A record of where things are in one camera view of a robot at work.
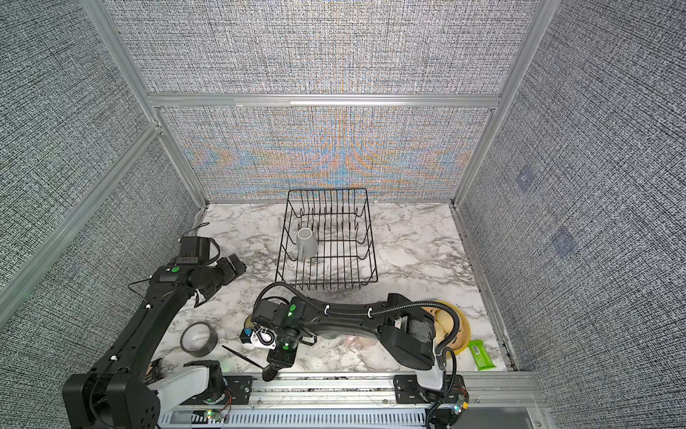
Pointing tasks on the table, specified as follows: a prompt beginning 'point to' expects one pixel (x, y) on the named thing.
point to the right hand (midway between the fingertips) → (275, 354)
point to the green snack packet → (481, 356)
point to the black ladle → (269, 372)
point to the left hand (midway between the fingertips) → (239, 270)
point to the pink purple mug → (357, 342)
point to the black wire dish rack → (327, 240)
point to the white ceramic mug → (307, 243)
